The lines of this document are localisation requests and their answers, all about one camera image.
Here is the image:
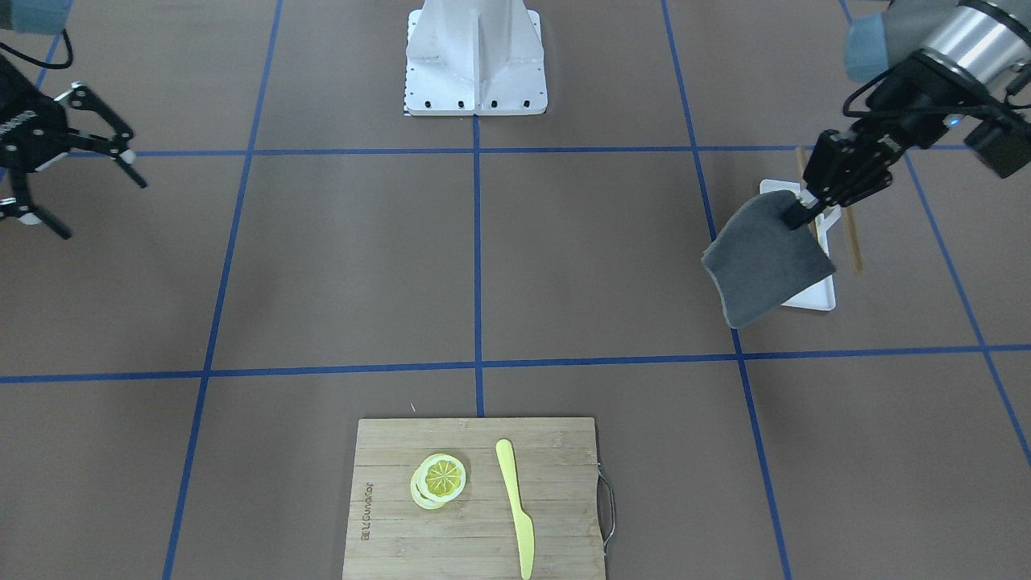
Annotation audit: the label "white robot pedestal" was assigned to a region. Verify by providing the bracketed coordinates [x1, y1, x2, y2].
[403, 1, 548, 117]

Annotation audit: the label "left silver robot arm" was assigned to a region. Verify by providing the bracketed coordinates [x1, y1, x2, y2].
[780, 1, 1030, 229]

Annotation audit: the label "yellow lemon slices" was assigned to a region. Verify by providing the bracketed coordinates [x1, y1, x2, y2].
[410, 453, 466, 510]

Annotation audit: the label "yellow plastic knife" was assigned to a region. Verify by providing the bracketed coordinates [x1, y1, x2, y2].
[495, 438, 536, 579]

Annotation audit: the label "white rectangular tray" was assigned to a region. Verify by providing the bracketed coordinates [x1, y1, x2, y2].
[759, 179, 841, 312]

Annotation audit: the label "bamboo cutting board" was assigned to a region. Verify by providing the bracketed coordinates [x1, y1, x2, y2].
[342, 417, 607, 579]

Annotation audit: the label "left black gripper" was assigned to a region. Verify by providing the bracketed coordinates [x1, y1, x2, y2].
[780, 49, 979, 232]

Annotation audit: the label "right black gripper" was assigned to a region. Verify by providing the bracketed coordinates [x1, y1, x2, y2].
[1, 56, 149, 241]

